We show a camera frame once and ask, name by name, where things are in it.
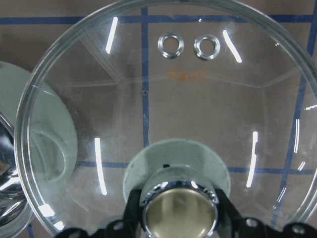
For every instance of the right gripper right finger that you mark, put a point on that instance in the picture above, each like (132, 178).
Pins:
(231, 224)

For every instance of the glass pot lid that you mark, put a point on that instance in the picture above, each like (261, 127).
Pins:
(172, 99)

